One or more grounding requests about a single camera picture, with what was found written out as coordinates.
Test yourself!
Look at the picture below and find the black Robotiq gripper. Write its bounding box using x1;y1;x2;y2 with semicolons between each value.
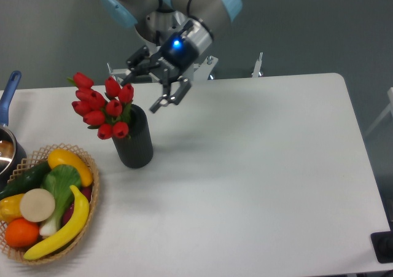
120;33;200;114

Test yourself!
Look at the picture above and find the red tulip bouquet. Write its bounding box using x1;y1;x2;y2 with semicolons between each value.
67;72;134;140

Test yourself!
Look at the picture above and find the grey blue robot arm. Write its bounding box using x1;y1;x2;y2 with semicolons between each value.
100;0;243;113

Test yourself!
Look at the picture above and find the dark grey ribbed vase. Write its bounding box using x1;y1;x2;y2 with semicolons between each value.
112;104;154;169

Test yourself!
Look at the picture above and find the yellow squash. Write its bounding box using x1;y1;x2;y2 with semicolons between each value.
47;149;93;187

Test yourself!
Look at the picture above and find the purple eggplant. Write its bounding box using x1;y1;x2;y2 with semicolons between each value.
61;186;92;227

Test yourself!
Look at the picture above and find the green bok choy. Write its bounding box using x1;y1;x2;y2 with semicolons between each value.
39;164;81;238

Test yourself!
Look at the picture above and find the yellow banana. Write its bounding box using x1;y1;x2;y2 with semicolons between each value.
23;185;90;261

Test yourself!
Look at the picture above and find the green cucumber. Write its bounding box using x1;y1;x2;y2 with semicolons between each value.
1;161;51;200

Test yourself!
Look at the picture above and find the beige round radish slice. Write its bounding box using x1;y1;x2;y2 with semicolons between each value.
20;189;55;222

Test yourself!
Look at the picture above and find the yellow bell pepper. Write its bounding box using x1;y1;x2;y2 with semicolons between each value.
0;193;25;223

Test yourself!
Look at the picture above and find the orange fruit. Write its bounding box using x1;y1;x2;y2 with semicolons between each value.
5;218;39;248

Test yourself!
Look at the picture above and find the woven wicker basket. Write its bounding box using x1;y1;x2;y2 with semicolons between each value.
1;143;99;265

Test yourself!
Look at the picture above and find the black device at table edge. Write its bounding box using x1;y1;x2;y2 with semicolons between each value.
370;231;392;263

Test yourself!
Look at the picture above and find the blue handled saucepan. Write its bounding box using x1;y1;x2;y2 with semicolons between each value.
1;71;26;190

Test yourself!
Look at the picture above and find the white chair frame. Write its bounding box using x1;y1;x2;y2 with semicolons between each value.
364;87;393;137

